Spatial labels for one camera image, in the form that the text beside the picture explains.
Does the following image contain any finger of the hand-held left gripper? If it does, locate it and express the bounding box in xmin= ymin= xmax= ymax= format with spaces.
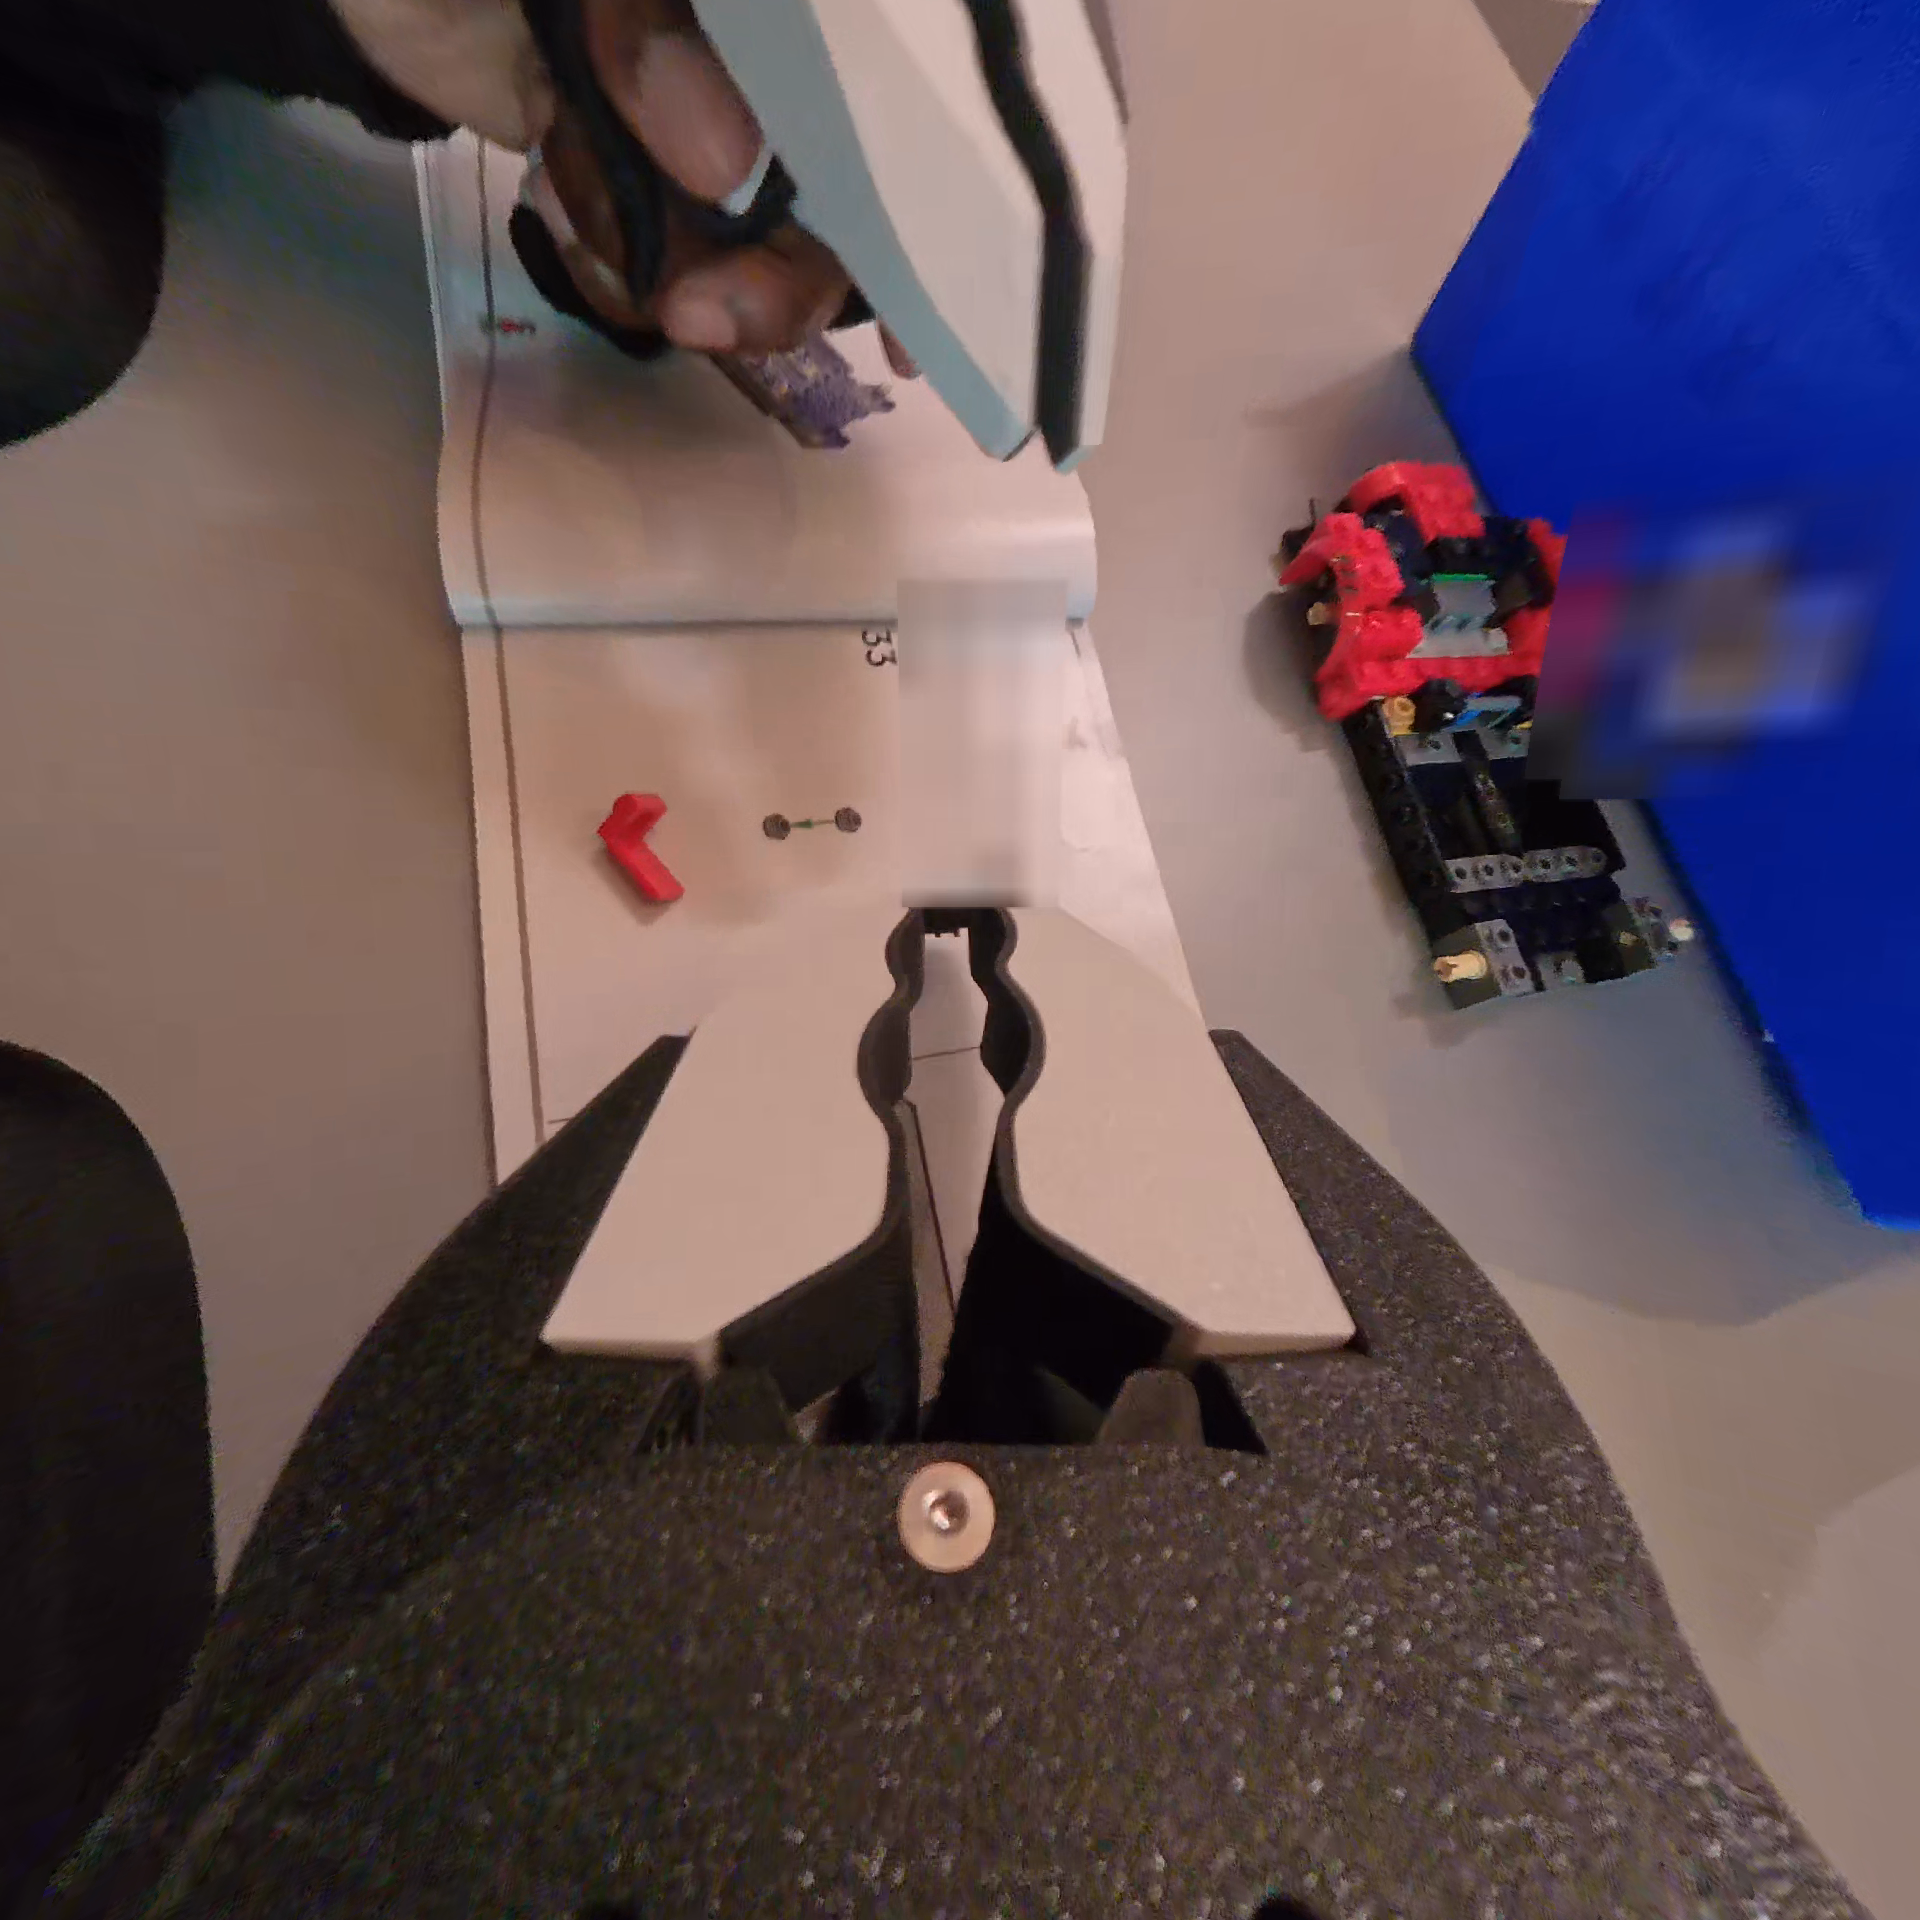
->
xmin=696 ymin=0 xmax=1047 ymax=462
xmin=975 ymin=0 xmax=1130 ymax=476

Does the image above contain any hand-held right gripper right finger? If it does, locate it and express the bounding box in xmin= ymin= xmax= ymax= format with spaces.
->
xmin=988 ymin=908 xmax=1358 ymax=1359

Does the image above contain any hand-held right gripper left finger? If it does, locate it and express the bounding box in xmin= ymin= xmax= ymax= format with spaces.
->
xmin=540 ymin=910 xmax=922 ymax=1371

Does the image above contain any red angled lego piece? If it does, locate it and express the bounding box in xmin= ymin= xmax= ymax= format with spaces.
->
xmin=597 ymin=791 xmax=687 ymax=906

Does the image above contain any red and black lego car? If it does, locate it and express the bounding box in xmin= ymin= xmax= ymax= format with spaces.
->
xmin=1278 ymin=462 xmax=1695 ymax=1011

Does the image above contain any lego instruction booklet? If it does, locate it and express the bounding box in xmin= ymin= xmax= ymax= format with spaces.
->
xmin=411 ymin=127 xmax=1216 ymax=1186

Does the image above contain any person's left hand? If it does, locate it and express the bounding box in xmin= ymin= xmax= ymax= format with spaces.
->
xmin=546 ymin=22 xmax=860 ymax=357

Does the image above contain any black rounded object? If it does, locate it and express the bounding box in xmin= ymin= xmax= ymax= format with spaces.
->
xmin=0 ymin=1043 xmax=220 ymax=1877
xmin=0 ymin=89 xmax=167 ymax=447

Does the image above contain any blue divided storage bin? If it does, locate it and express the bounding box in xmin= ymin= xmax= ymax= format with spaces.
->
xmin=1410 ymin=0 xmax=1920 ymax=1231

